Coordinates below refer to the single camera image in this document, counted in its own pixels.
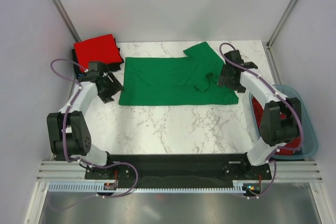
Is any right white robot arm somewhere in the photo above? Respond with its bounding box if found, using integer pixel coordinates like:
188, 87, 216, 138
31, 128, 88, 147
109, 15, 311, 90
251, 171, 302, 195
217, 49, 303, 179

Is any green t shirt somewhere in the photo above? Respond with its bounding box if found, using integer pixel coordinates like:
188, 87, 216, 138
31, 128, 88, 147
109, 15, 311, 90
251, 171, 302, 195
119, 42, 238, 106

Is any folded black t shirt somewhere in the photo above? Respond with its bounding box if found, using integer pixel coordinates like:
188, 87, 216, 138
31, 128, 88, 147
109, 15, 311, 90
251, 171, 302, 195
71, 39, 123, 80

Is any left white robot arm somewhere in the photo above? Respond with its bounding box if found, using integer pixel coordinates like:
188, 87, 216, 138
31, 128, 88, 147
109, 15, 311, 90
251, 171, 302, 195
47, 61, 123, 178

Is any white slotted cable duct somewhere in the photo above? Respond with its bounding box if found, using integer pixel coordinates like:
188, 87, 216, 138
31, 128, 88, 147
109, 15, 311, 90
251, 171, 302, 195
48, 180, 246, 194

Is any dark red t shirt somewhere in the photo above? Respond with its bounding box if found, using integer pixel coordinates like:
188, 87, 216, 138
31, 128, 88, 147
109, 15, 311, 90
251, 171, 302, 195
253, 98, 301, 155

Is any folded red t shirt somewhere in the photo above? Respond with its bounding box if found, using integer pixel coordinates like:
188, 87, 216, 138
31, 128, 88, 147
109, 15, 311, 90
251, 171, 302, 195
73, 34, 124, 70

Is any aluminium frame rail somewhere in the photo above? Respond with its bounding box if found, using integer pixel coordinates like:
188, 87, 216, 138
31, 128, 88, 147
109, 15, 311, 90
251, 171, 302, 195
37, 161, 322, 183

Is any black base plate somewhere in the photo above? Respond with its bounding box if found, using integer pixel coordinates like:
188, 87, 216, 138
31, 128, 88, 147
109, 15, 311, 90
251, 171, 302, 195
85, 154, 271, 188

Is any blue plastic bin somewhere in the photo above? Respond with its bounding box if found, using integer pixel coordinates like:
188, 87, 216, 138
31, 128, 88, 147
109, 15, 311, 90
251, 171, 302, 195
243, 84, 318, 161

